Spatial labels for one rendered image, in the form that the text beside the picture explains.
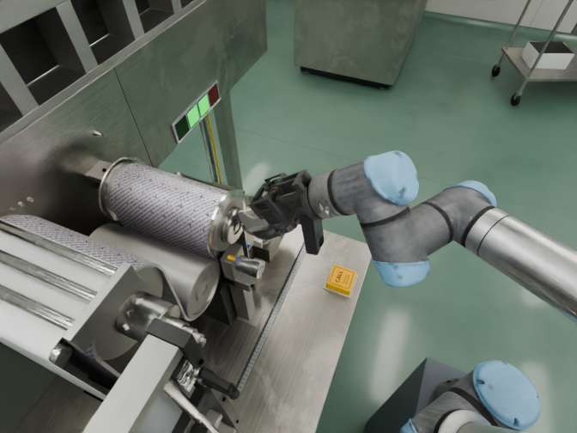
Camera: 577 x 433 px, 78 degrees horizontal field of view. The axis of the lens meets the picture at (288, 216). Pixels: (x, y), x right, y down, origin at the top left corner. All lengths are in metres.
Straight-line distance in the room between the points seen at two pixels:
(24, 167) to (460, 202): 0.74
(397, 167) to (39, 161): 0.63
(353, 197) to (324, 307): 0.56
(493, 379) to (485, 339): 1.38
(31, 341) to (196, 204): 0.35
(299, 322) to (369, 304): 1.10
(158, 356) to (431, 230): 0.39
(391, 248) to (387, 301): 1.58
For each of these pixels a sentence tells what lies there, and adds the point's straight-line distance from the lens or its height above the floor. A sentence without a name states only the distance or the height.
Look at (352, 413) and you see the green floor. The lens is 1.88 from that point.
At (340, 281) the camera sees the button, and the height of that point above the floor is 0.92.
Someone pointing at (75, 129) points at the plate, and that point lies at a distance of 0.84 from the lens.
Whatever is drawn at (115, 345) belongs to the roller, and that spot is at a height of 1.32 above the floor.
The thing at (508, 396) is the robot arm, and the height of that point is 1.13.
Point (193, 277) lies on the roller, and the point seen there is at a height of 1.23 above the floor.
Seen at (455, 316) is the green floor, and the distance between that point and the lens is 2.18.
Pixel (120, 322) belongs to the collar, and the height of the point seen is 1.36.
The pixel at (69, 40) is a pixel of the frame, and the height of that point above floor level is 1.52.
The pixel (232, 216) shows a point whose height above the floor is 1.29.
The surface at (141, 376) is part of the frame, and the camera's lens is 0.43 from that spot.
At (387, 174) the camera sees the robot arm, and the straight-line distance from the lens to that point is 0.48.
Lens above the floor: 1.82
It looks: 51 degrees down
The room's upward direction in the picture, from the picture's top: straight up
